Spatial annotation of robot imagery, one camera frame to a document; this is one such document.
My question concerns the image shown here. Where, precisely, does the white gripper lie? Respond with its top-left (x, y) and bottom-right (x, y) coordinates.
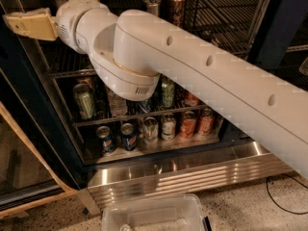
top-left (3, 0), bottom-right (100, 53)

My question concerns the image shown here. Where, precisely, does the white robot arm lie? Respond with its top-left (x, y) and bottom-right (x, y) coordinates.
top-left (3, 0), bottom-right (308, 177)

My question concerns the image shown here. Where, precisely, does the gold can middle rear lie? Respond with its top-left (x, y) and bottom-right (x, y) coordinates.
top-left (76, 76), bottom-right (95, 90)

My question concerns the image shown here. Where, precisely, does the green can middle left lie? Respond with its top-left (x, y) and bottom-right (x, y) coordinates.
top-left (73, 83), bottom-right (95, 119)

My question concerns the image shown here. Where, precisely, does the tall redbull can centre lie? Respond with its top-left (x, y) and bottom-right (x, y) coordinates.
top-left (142, 0), bottom-right (161, 16)

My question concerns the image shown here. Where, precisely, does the brown gold tall can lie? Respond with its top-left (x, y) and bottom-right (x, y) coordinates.
top-left (168, 0), bottom-right (186, 27)

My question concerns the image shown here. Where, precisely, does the blue white can middle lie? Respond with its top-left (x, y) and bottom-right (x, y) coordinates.
top-left (137, 98), bottom-right (152, 114)

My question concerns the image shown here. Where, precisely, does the green can middle centre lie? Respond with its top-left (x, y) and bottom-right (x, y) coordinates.
top-left (161, 76), bottom-right (175, 108)

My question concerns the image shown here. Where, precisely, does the blue pepsi can left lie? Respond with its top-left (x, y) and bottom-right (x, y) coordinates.
top-left (96, 126), bottom-right (115, 153)

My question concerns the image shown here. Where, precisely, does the blue pepsi can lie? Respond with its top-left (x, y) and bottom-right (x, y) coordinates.
top-left (96, 126), bottom-right (115, 153)
top-left (120, 123), bottom-right (137, 151)

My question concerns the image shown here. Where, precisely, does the silver green can bottom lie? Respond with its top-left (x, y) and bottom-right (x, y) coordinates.
top-left (142, 116), bottom-right (159, 144)

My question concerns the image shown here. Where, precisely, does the blue pepsi can right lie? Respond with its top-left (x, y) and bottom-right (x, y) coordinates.
top-left (120, 123), bottom-right (137, 151)

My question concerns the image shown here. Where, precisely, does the white can bottom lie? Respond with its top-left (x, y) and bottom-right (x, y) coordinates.
top-left (162, 113), bottom-right (176, 140)

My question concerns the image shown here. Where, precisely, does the orange can middle shelf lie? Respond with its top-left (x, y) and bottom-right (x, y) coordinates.
top-left (184, 90), bottom-right (200, 107)

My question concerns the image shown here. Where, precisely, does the stainless steel fridge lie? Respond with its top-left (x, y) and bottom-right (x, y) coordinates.
top-left (0, 0), bottom-right (308, 213)

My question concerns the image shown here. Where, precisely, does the open glass fridge door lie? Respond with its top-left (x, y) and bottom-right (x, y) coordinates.
top-left (0, 19), bottom-right (83, 218)

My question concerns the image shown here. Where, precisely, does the orange can bottom left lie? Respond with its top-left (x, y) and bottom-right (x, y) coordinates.
top-left (180, 111), bottom-right (196, 139)

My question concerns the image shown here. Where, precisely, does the orange can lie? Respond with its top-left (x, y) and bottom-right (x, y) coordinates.
top-left (196, 108), bottom-right (215, 136)
top-left (180, 111), bottom-right (196, 139)

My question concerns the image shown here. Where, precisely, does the orange can bottom right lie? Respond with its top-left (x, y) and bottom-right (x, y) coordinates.
top-left (196, 108), bottom-right (215, 136)

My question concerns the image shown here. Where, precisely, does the clear water bottle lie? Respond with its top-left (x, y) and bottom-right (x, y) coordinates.
top-left (107, 89), bottom-right (127, 116)

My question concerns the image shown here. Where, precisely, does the clear plastic bin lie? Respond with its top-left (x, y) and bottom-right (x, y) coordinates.
top-left (101, 194), bottom-right (206, 231)

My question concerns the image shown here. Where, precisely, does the middle wire fridge shelf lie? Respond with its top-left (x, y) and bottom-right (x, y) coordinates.
top-left (73, 104), bottom-right (207, 127)

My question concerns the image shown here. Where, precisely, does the wire fridge shelf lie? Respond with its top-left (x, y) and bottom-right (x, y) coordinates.
top-left (73, 104), bottom-right (207, 127)
top-left (42, 0), bottom-right (259, 78)

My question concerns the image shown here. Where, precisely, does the top wire fridge shelf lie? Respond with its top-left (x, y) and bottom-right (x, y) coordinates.
top-left (42, 0), bottom-right (259, 78)

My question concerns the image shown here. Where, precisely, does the black floor cable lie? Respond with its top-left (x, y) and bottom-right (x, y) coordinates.
top-left (266, 173), bottom-right (308, 216)

